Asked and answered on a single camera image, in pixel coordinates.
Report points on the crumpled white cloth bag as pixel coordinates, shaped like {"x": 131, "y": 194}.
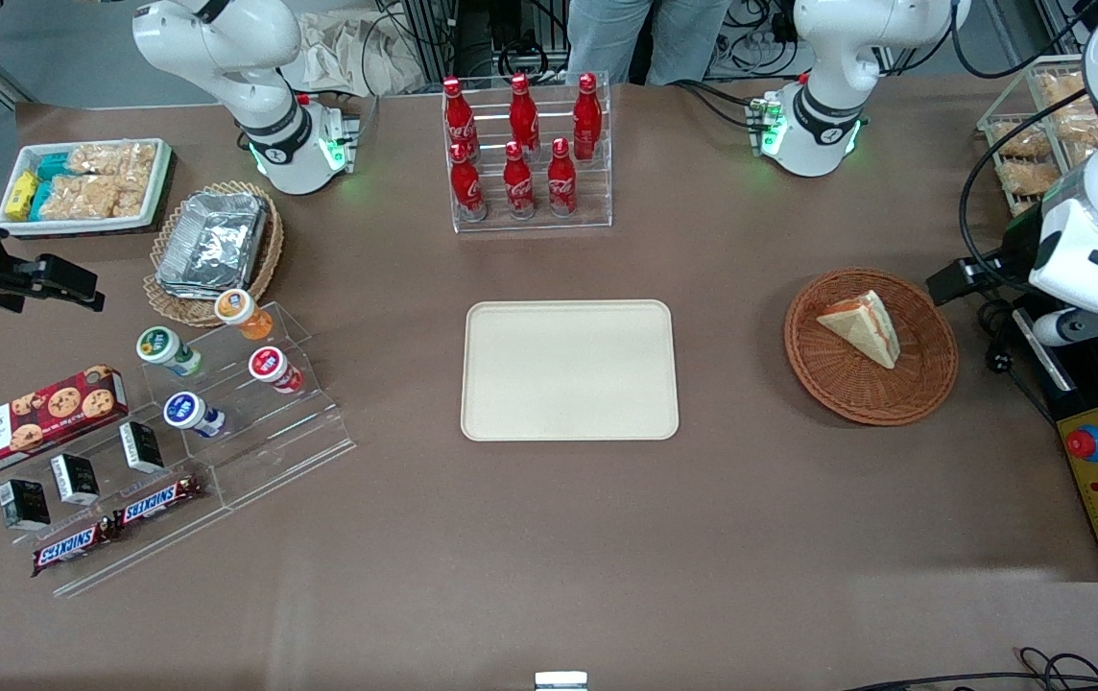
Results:
{"x": 347, "y": 53}

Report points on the brown round wicker basket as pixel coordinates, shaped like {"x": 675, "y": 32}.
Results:
{"x": 837, "y": 384}

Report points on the small black carton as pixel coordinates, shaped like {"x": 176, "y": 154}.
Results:
{"x": 141, "y": 446}
{"x": 24, "y": 504}
{"x": 75, "y": 479}

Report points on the beige plastic tray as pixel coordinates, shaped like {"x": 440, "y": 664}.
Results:
{"x": 568, "y": 369}

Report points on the person in blue jeans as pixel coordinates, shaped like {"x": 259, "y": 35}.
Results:
{"x": 645, "y": 38}

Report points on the red gum bottle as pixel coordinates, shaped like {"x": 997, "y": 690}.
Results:
{"x": 271, "y": 369}

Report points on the orange gum bottle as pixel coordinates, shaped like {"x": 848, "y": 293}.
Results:
{"x": 240, "y": 311}

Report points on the blue gum bottle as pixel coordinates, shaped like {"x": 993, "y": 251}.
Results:
{"x": 189, "y": 413}

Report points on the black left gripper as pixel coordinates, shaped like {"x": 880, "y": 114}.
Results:
{"x": 1017, "y": 251}

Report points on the triangular white sandwich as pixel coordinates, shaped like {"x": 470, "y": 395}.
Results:
{"x": 866, "y": 326}

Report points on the red emergency stop button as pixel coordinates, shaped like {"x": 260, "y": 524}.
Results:
{"x": 1086, "y": 442}

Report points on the stacked foil containers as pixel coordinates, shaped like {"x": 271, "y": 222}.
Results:
{"x": 213, "y": 245}

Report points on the clear acrylic bottle rack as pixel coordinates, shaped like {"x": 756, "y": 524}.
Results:
{"x": 530, "y": 223}

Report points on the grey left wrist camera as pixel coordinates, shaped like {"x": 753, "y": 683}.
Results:
{"x": 1062, "y": 328}

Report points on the green gum bottle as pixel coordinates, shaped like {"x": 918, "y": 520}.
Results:
{"x": 163, "y": 347}

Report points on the red cola bottle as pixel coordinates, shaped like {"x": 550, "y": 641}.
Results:
{"x": 465, "y": 187}
{"x": 561, "y": 180}
{"x": 587, "y": 115}
{"x": 517, "y": 184}
{"x": 523, "y": 113}
{"x": 456, "y": 110}

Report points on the red tartan cookie box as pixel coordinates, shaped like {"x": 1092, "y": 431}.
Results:
{"x": 31, "y": 422}

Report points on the clear acrylic stepped stand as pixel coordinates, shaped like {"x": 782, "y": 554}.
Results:
{"x": 309, "y": 422}
{"x": 160, "y": 542}

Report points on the light tan wicker basket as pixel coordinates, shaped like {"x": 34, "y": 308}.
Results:
{"x": 167, "y": 305}

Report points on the black equipment rack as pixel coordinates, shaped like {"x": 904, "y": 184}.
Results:
{"x": 463, "y": 34}

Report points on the white rectangular snack tray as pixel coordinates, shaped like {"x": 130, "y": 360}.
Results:
{"x": 163, "y": 178}

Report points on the white power strip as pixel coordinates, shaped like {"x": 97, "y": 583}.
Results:
{"x": 751, "y": 43}

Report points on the brown Snickers bar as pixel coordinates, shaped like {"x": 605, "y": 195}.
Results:
{"x": 160, "y": 499}
{"x": 74, "y": 545}

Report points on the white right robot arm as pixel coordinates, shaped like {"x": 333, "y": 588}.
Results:
{"x": 223, "y": 43}

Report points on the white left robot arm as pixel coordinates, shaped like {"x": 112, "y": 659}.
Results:
{"x": 847, "y": 38}

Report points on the teal snack packet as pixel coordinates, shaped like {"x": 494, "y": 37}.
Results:
{"x": 40, "y": 200}
{"x": 55, "y": 166}

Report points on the small white metal bracket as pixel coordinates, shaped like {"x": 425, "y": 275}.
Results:
{"x": 560, "y": 682}

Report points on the yellow snack packet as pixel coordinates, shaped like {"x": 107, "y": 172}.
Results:
{"x": 21, "y": 195}

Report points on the clear rice cracker pack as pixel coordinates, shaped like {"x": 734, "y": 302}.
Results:
{"x": 117, "y": 158}
{"x": 93, "y": 199}

